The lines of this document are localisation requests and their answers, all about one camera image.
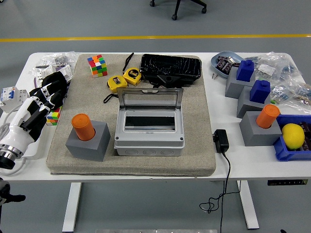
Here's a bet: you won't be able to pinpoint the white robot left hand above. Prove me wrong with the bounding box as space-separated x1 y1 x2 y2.
0 81 64 156

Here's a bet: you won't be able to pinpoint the orange cylinder battery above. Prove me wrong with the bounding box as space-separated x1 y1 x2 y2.
256 104 281 129
71 113 96 141

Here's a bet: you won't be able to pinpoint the grey electrical box with lid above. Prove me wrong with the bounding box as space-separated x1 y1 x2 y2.
113 87 186 157

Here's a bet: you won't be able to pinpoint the blue block battery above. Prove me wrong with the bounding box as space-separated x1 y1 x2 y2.
249 80 271 102
236 59 255 82

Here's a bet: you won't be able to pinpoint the white circuit breaker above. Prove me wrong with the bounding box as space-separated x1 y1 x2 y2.
0 86 31 114

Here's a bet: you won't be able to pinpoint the colourful puzzle cube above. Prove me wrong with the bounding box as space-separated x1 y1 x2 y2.
46 106 61 127
87 54 108 79

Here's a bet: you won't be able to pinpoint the white table leg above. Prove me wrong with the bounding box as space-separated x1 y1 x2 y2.
237 181 259 230
62 182 82 233

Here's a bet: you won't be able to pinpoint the black table control panel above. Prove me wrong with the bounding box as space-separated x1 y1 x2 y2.
267 179 308 186

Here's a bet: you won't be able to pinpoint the black cloth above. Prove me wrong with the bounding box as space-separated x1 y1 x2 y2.
29 72 70 109

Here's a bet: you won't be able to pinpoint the white labelled packet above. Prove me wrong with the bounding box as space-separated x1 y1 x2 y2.
35 65 73 88

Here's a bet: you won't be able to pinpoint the clear bag of small parts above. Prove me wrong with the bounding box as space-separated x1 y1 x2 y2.
245 51 304 82
269 80 311 107
30 50 80 83

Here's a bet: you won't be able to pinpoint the blue storage bin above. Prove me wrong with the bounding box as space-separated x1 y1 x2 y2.
272 114 311 162

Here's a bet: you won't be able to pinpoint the grey holder block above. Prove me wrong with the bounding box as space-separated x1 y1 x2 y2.
65 120 111 163
237 84 272 119
225 66 256 100
239 111 284 147

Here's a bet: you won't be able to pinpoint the dark packets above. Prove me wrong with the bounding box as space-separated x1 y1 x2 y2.
300 121 311 152

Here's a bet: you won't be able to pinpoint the yellow lemon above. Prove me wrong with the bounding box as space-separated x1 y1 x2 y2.
281 123 306 150

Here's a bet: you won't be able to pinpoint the black power adapter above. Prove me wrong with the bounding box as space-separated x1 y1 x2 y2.
212 129 230 153

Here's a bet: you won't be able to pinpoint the yellow tape measure with print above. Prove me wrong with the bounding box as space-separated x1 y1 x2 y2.
122 52 143 86

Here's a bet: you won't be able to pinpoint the beige fabric mat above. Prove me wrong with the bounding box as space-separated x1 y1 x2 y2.
46 53 217 177

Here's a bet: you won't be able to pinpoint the black plastic tray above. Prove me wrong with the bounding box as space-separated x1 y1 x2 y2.
139 53 203 84

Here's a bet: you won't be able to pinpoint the blue-grey dish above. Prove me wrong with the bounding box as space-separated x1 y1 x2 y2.
210 50 246 79

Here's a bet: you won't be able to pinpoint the black office chair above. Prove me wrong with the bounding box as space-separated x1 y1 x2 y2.
149 0 207 21

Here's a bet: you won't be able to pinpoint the white power cable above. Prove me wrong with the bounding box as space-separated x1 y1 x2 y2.
0 110 27 176

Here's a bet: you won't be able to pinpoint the black adapter cord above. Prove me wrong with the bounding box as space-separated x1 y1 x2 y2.
199 151 241 233

